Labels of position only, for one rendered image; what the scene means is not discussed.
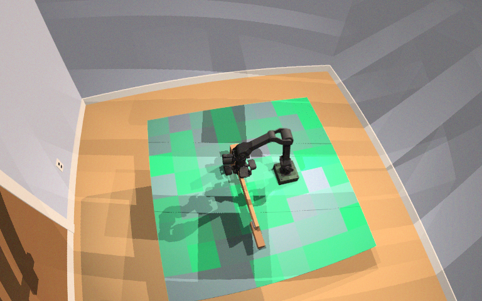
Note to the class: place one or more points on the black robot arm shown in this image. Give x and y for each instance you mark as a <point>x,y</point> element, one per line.
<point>242,151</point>

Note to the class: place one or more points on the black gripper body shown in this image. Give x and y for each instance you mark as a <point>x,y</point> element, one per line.
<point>228,169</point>

